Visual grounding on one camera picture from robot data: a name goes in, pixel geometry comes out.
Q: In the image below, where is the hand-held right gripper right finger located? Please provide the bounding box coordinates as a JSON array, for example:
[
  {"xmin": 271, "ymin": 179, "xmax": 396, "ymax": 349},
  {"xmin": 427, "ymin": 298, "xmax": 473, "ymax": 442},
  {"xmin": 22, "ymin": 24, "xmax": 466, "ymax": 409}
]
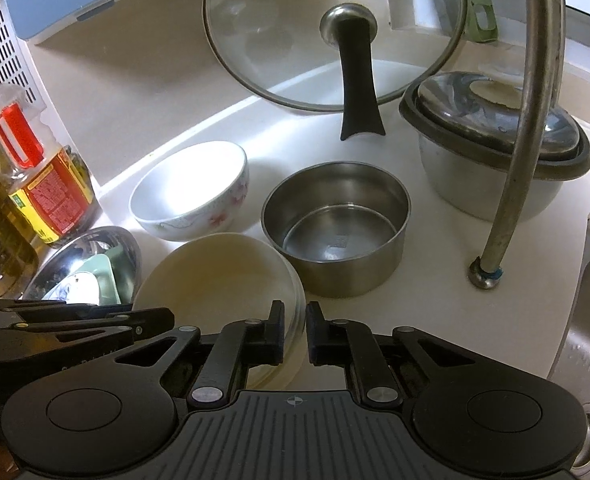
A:
[{"xmin": 305, "ymin": 301, "xmax": 480, "ymax": 406}]

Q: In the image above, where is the white porcelain bowl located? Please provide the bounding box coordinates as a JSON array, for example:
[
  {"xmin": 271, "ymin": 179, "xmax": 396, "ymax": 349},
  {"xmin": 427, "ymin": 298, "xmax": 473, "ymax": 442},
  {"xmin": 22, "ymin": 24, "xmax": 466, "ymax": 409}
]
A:
[{"xmin": 128, "ymin": 140, "xmax": 251, "ymax": 242}]

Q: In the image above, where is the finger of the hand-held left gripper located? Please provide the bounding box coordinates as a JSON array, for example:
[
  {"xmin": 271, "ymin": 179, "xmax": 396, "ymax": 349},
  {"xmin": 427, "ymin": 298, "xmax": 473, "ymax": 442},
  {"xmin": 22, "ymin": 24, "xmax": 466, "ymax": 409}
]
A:
[
  {"xmin": 0, "ymin": 307, "xmax": 177, "ymax": 362},
  {"xmin": 0, "ymin": 299, "xmax": 101, "ymax": 323}
]

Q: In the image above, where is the large cooking oil bottle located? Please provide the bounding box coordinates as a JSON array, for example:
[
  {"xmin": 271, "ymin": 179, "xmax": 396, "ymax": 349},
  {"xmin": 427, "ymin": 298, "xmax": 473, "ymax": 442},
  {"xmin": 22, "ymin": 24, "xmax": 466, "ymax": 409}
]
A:
[{"xmin": 0, "ymin": 159, "xmax": 41, "ymax": 299}]

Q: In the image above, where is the red handled sauce bottle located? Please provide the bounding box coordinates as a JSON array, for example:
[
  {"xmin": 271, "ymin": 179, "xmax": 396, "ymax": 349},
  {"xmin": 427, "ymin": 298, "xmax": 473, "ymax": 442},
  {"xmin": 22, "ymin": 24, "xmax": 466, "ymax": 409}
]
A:
[{"xmin": 0, "ymin": 68, "xmax": 101, "ymax": 249}]

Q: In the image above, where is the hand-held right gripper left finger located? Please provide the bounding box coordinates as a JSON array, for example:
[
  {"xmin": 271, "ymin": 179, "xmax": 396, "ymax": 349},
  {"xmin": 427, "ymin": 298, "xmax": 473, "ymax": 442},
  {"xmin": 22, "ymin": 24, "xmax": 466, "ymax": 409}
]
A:
[{"xmin": 113, "ymin": 300, "xmax": 286, "ymax": 408}]

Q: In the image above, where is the glass lid with black handle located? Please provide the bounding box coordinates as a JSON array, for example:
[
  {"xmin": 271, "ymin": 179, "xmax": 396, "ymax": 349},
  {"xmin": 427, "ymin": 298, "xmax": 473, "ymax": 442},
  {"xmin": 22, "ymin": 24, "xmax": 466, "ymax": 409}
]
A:
[{"xmin": 203, "ymin": 0, "xmax": 468, "ymax": 141}]

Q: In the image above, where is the stainless steel basin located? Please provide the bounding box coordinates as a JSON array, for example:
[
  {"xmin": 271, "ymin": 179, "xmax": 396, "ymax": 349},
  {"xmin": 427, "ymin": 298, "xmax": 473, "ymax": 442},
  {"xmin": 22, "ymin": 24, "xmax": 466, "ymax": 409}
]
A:
[{"xmin": 22, "ymin": 225, "xmax": 142, "ymax": 306}]

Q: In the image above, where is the cream ribbed bowl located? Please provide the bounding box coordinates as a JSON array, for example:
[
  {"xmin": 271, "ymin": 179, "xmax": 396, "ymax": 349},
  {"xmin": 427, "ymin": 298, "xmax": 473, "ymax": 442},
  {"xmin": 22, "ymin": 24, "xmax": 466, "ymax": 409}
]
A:
[{"xmin": 132, "ymin": 232, "xmax": 307, "ymax": 391}]

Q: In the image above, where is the small stainless steel pot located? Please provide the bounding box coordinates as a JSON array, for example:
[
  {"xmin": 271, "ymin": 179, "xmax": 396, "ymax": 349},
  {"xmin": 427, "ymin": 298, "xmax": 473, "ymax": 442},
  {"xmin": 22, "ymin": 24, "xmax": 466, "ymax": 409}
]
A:
[{"xmin": 260, "ymin": 161, "xmax": 412, "ymax": 300}]

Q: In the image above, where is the blue white wall appliance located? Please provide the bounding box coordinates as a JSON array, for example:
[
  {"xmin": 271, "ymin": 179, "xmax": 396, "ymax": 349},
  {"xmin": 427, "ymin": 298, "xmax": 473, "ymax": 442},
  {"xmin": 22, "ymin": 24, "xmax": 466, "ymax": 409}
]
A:
[{"xmin": 0, "ymin": 0, "xmax": 144, "ymax": 106}]

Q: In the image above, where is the grey metal cooking pot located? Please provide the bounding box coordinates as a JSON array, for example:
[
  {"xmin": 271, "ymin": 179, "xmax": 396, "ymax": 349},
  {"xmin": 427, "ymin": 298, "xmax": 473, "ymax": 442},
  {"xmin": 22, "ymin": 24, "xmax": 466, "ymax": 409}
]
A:
[{"xmin": 414, "ymin": 135, "xmax": 566, "ymax": 222}]

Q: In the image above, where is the steel rimmed pot lid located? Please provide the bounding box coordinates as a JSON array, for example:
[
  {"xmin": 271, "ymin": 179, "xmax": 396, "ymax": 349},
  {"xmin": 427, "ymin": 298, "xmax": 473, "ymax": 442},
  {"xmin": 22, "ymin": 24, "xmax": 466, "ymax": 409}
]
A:
[{"xmin": 398, "ymin": 70, "xmax": 590, "ymax": 182}]

